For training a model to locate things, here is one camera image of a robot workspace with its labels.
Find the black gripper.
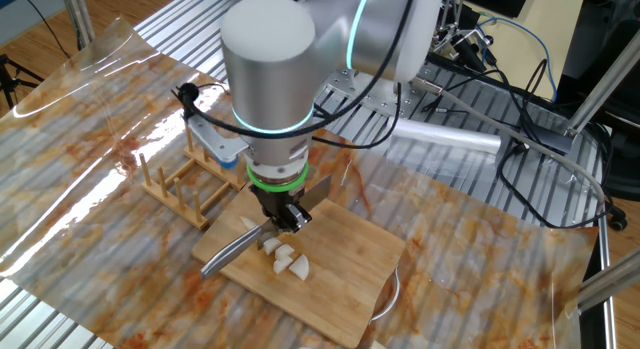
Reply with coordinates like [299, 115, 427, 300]
[249, 184, 314, 235]

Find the steel cleaver knife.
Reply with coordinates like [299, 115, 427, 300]
[200, 174, 334, 281]

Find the small white radish slice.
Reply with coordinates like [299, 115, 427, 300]
[288, 254, 311, 282]

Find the wooden cutting board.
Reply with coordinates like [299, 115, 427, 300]
[192, 176, 407, 349]

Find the wooden peg rack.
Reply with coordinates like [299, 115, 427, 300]
[138, 123, 250, 231]

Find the clear plastic film roll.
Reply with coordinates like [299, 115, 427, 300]
[389, 117, 502, 155]

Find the marble pattern plastic sheet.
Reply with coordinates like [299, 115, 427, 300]
[0, 16, 600, 349]

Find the metal clamp stand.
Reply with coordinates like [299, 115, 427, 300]
[429, 0, 496, 75]

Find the beige panel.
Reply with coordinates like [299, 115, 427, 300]
[469, 0, 587, 103]

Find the black tripod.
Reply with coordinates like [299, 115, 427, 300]
[0, 53, 45, 110]

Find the black monitor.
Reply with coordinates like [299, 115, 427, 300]
[462, 0, 532, 19]

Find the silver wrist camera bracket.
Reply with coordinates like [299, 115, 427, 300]
[172, 82, 250, 171]

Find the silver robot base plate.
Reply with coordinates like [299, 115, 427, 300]
[319, 58, 440, 119]

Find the grey hose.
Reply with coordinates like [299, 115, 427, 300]
[409, 74, 607, 210]

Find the long black cable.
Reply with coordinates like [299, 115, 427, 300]
[494, 58, 616, 230]

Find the aluminium frame post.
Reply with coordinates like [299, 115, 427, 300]
[519, 28, 640, 155]
[59, 0, 96, 48]
[564, 246, 640, 315]

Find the blue cable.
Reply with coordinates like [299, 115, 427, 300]
[474, 16, 559, 103]

